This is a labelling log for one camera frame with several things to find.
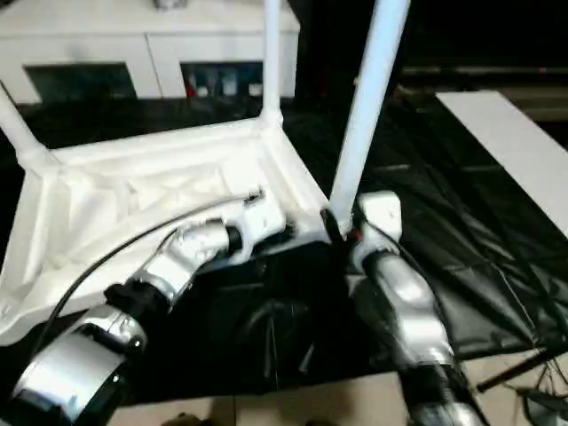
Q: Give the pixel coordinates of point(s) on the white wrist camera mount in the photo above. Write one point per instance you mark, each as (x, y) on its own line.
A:
(262, 222)
(381, 208)

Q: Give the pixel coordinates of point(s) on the white sheet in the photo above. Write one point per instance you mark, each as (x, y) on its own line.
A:
(510, 133)

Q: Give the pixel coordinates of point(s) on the dark power adapter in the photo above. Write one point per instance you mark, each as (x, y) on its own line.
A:
(546, 406)

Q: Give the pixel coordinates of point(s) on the white cabinet with glass doors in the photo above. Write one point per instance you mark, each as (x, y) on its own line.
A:
(89, 40)

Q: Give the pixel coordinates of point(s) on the white jar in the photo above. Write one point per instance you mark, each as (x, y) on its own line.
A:
(229, 85)
(255, 89)

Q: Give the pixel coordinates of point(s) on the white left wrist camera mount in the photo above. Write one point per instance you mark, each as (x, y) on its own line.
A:
(262, 222)

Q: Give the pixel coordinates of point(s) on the black mat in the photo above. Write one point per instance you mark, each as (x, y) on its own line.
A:
(466, 222)

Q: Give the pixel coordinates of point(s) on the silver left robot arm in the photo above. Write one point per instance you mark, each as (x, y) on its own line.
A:
(177, 266)

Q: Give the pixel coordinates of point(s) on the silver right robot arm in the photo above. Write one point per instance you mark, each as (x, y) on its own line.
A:
(408, 288)

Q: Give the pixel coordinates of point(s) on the white plastic table leg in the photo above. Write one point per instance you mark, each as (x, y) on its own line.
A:
(18, 124)
(373, 89)
(271, 66)

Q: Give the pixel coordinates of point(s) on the white plastic table top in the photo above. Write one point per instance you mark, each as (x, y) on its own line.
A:
(133, 177)

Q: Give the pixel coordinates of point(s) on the black metal stand foot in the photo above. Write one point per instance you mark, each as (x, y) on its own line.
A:
(510, 373)

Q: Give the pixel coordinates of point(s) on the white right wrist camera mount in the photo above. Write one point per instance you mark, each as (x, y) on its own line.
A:
(381, 208)

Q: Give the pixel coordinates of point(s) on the dark long rod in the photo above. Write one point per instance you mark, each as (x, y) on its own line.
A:
(488, 71)

